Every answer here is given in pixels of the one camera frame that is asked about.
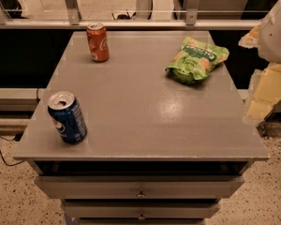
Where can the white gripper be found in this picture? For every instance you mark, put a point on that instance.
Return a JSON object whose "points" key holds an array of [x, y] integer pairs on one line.
{"points": [[276, 39]]}

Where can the orange coke can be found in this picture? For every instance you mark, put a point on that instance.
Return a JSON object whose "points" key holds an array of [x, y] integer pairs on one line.
{"points": [[97, 41]]}

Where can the blue pepsi can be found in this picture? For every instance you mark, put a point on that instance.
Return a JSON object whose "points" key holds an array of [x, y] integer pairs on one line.
{"points": [[65, 111]]}

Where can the green chip bag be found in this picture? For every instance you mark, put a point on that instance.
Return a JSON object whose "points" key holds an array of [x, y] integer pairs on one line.
{"points": [[195, 61]]}

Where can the grey drawer cabinet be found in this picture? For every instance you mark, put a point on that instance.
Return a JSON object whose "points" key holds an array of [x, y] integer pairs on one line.
{"points": [[140, 122]]}

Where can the lower grey drawer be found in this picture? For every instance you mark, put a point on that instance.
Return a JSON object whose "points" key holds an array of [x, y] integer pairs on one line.
{"points": [[140, 209]]}

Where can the grey drawer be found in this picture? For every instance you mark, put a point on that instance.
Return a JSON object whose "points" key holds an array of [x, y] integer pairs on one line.
{"points": [[140, 209], [191, 187]]}

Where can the upper grey drawer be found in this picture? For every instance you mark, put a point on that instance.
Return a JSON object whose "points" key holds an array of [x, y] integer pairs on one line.
{"points": [[191, 187]]}

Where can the metal railing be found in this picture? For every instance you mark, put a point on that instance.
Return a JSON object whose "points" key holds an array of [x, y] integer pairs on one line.
{"points": [[128, 14]]}

